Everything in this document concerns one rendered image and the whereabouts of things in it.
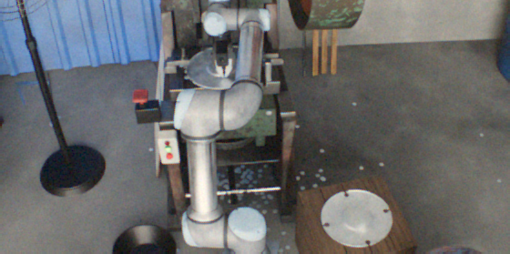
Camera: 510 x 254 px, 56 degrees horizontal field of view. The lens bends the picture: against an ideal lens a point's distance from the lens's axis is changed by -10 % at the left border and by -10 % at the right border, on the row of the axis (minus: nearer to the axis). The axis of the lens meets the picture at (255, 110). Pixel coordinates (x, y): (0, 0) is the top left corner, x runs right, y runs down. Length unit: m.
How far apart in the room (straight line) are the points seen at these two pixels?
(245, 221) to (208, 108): 0.40
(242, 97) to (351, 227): 0.82
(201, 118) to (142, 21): 2.01
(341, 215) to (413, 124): 1.15
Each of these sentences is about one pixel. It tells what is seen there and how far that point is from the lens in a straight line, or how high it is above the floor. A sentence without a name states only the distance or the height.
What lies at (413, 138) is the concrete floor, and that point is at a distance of 3.03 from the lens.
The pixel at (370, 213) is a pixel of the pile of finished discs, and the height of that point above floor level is 0.36.
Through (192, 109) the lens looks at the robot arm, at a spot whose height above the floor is 1.05.
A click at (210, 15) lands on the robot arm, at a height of 1.13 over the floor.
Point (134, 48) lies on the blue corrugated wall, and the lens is 3.56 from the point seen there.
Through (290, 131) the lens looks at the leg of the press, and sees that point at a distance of 2.13.
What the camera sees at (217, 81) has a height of 0.78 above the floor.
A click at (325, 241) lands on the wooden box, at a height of 0.35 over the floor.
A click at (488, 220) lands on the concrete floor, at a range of 2.74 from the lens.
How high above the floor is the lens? 2.00
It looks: 40 degrees down
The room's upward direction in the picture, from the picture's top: 2 degrees counter-clockwise
